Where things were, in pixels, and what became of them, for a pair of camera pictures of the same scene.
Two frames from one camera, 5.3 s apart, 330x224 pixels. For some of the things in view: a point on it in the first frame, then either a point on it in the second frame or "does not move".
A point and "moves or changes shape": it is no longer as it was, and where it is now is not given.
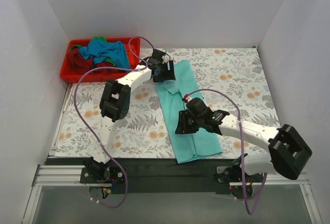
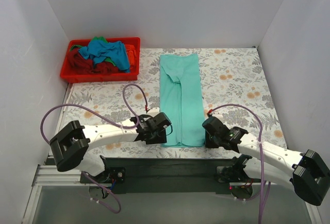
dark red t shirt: [77, 63] does not move
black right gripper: [183, 122] to [211, 141]
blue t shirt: [98, 50] does not move
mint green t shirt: [171, 97] moves or changes shape
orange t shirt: [132, 55] does not move
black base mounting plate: [164, 175] does not move
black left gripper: [165, 72] to [157, 136]
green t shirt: [96, 38] does not move
